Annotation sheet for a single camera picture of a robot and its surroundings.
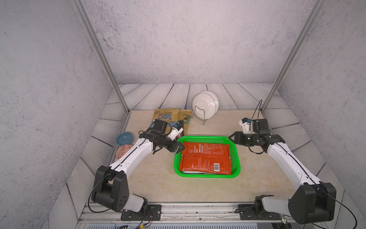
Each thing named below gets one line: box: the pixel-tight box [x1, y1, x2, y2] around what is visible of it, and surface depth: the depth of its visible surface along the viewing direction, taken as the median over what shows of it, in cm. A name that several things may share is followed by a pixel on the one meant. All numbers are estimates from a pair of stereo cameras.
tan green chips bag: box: [178, 109, 193, 136], surface depth 117 cm
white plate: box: [191, 90, 220, 120], surface depth 107 cm
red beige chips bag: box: [179, 141, 232, 175], surface depth 86 cm
